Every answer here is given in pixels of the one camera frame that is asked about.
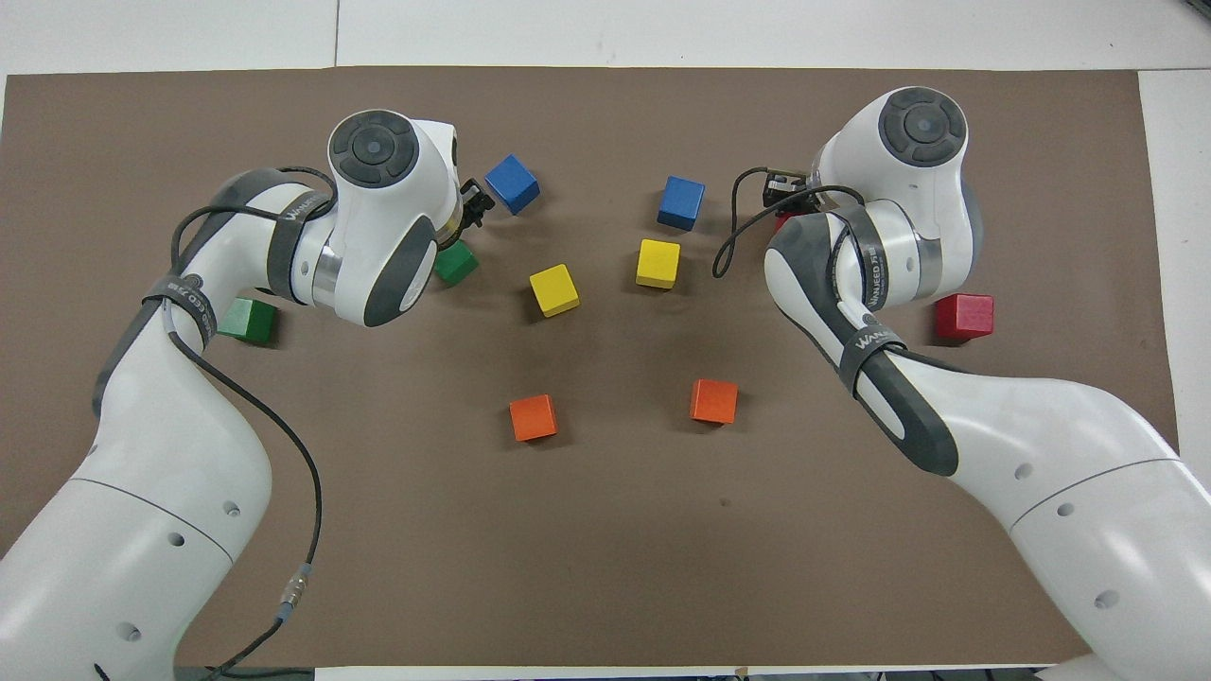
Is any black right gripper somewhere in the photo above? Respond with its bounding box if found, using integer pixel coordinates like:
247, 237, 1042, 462
764, 170, 816, 214

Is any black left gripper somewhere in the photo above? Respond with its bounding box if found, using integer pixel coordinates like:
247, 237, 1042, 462
435, 180, 496, 249

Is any green cube block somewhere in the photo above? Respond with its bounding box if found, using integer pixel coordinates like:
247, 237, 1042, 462
433, 239, 480, 285
217, 298, 278, 343

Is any blue cube block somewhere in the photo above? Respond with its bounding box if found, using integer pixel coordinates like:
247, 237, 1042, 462
484, 154, 541, 216
658, 175, 706, 232

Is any yellow cube block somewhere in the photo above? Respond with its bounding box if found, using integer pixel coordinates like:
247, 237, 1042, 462
636, 238, 681, 289
528, 264, 581, 318

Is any orange cube block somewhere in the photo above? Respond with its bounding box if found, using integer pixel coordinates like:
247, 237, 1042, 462
690, 378, 739, 426
509, 394, 558, 443

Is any brown paper mat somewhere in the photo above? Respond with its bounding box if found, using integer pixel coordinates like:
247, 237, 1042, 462
0, 66, 1191, 668

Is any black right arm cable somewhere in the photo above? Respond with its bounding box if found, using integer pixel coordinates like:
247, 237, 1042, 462
711, 166, 867, 280

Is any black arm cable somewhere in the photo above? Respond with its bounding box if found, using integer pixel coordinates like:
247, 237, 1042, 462
711, 166, 867, 280
168, 166, 325, 681

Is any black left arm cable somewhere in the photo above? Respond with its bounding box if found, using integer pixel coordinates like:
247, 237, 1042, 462
168, 166, 325, 681

